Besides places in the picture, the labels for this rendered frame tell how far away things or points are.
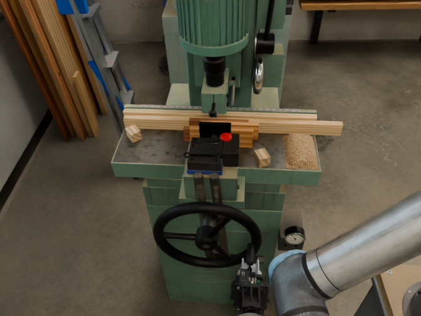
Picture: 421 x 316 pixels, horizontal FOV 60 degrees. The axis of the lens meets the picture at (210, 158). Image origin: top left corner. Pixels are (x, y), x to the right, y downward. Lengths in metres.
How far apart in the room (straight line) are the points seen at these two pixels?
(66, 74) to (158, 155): 1.41
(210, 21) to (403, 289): 0.94
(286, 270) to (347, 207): 1.48
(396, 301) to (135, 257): 1.22
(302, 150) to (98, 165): 1.62
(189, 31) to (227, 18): 0.10
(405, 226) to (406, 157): 1.97
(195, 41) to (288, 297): 0.59
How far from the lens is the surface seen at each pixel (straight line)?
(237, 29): 0.90
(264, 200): 1.13
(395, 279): 1.29
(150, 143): 1.12
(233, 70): 1.12
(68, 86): 2.44
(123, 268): 1.92
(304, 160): 1.04
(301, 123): 1.12
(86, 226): 2.13
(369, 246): 0.65
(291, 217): 1.28
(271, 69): 1.19
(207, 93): 1.00
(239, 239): 1.30
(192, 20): 0.88
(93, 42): 1.78
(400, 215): 0.64
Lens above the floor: 1.64
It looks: 45 degrees down
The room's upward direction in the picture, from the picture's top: 2 degrees counter-clockwise
